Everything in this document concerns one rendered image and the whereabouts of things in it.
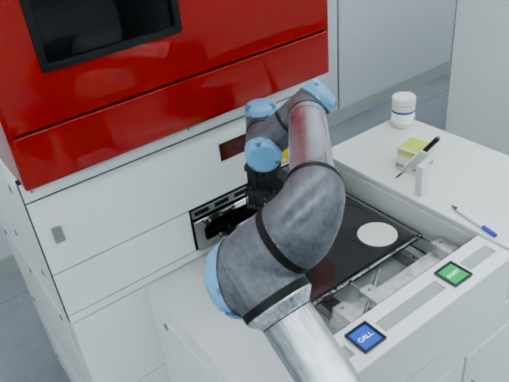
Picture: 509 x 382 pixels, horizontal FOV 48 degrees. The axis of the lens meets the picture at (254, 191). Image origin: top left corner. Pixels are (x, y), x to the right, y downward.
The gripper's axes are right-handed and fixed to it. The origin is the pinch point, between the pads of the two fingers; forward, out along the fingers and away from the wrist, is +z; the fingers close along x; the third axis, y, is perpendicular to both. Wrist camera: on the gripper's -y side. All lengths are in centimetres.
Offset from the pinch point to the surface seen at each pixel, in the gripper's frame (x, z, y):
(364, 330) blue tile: 36.4, -5.2, -23.2
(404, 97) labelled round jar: -49, -15, -30
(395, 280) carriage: 12.5, 3.3, -28.9
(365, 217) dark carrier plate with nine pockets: -9.1, 1.4, -21.0
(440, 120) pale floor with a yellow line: -245, 91, -59
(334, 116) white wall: -236, 84, 11
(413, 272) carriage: 9.1, 3.3, -32.9
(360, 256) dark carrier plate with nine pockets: 6.9, 1.4, -20.8
